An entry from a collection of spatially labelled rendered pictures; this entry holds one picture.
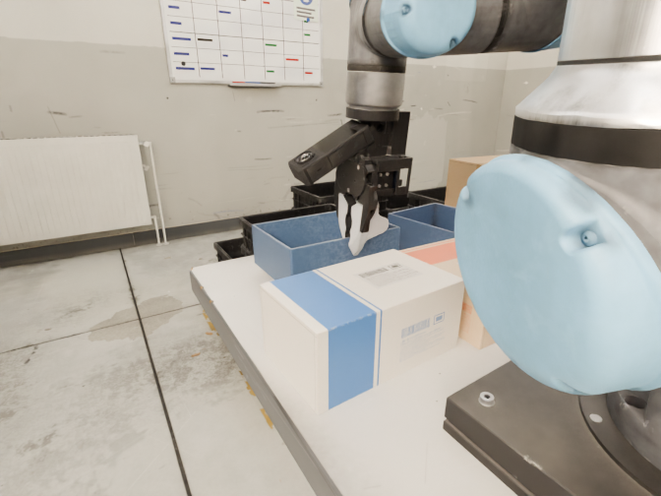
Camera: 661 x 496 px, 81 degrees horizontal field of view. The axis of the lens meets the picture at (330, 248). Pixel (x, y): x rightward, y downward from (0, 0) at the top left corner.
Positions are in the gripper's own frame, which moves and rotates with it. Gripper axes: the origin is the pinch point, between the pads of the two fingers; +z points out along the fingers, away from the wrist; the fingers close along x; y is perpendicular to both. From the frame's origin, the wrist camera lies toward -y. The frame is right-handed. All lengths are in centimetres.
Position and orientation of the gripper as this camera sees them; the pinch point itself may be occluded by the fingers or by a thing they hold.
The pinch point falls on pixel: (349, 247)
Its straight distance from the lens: 59.2
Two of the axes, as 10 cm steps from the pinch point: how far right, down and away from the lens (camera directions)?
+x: -4.9, -3.9, 7.8
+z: -0.5, 9.1, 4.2
